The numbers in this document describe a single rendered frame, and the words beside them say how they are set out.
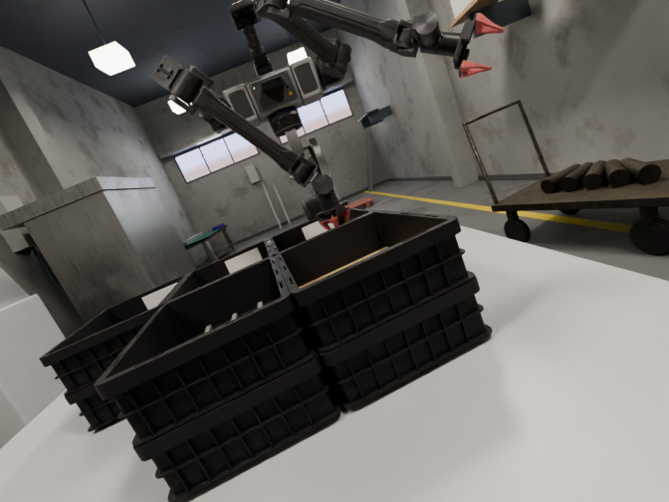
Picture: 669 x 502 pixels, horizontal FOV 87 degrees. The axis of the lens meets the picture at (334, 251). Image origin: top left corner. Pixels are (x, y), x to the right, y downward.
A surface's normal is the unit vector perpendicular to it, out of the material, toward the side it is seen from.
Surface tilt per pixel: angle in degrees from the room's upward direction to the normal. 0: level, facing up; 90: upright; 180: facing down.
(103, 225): 90
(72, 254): 90
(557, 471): 0
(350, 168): 90
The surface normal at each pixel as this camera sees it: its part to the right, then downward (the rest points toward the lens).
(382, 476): -0.37, -0.90
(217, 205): 0.11, 0.19
